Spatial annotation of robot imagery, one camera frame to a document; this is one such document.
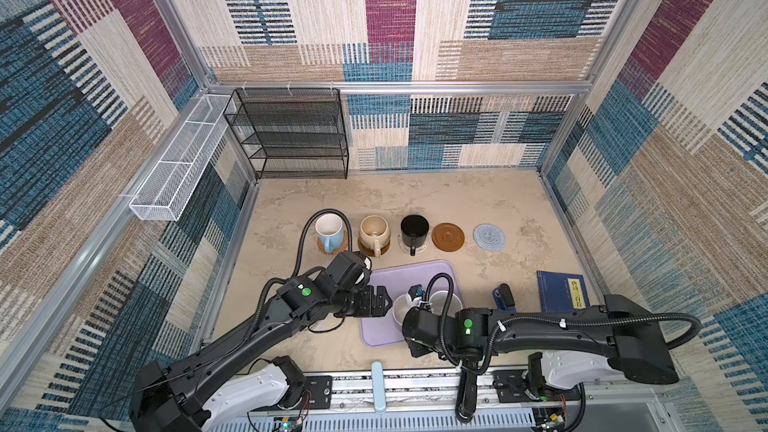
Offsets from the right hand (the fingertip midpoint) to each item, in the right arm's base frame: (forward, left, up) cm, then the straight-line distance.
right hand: (415, 338), depth 77 cm
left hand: (+6, +8, +8) cm, 13 cm away
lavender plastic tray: (+20, +4, -8) cm, 22 cm away
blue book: (+14, -44, -5) cm, 46 cm away
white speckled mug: (+10, -7, -3) cm, 13 cm away
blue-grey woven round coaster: (+33, -27, -5) cm, 43 cm away
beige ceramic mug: (+33, +11, -2) cm, 35 cm away
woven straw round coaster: (+29, +22, -4) cm, 37 cm away
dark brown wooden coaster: (+25, +12, 0) cm, 28 cm away
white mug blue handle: (+29, +24, +5) cm, 38 cm away
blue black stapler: (+11, -25, -2) cm, 28 cm away
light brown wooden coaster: (+33, -13, -5) cm, 36 cm away
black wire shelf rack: (+68, +42, +13) cm, 80 cm away
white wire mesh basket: (+37, +74, +14) cm, 84 cm away
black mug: (+30, -1, +4) cm, 30 cm away
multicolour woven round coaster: (+28, -3, -2) cm, 28 cm away
